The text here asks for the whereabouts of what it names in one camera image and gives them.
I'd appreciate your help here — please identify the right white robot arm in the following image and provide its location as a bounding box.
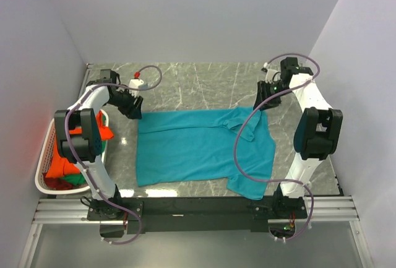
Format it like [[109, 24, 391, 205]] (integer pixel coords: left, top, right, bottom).
[[254, 54, 343, 218]]

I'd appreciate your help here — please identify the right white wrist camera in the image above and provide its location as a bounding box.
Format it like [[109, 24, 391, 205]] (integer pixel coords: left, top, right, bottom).
[[261, 62, 281, 84]]

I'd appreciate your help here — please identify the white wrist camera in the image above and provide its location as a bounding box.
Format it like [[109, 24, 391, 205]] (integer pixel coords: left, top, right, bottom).
[[261, 62, 281, 84], [128, 72, 148, 97]]

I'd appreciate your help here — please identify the aluminium rail frame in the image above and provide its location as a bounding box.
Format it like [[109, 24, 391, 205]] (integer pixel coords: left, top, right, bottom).
[[19, 196, 374, 267]]

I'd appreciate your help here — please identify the white laundry basket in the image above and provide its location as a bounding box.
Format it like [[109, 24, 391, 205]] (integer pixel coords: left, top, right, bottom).
[[35, 121, 90, 195]]

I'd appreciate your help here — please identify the teal t shirt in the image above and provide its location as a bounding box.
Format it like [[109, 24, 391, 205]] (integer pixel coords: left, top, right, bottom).
[[136, 107, 276, 200]]

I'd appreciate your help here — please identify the dark red t shirt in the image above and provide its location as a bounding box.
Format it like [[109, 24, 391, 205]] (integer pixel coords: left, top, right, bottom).
[[44, 178, 73, 191]]

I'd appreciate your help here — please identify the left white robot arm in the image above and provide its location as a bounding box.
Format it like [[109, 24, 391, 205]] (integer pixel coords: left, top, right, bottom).
[[54, 69, 143, 220]]

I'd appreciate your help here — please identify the green t shirt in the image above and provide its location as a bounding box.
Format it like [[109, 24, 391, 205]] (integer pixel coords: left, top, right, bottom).
[[63, 144, 107, 186]]

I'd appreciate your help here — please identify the black base beam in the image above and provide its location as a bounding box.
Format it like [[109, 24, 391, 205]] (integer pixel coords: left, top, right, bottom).
[[87, 196, 308, 234]]

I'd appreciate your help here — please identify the orange t shirt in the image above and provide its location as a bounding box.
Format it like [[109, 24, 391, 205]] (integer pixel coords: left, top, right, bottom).
[[46, 110, 114, 178]]

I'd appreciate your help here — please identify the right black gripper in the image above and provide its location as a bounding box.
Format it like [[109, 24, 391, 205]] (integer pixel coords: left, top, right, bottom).
[[252, 80, 291, 111]]

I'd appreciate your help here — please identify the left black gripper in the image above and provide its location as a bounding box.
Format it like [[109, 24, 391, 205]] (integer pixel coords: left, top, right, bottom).
[[108, 87, 144, 119]]

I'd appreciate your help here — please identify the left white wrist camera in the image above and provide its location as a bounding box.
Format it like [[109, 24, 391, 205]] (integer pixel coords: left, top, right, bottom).
[[128, 72, 148, 97]]

